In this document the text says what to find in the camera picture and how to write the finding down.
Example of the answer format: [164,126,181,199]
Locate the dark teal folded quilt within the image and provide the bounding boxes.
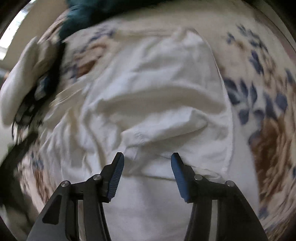
[59,0,130,40]

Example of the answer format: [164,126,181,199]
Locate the black white patterned garment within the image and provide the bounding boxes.
[12,41,67,137]

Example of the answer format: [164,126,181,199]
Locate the floral bed blanket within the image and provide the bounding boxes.
[18,1,295,240]

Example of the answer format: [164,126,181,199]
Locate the white cloth garment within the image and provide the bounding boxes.
[43,27,260,241]

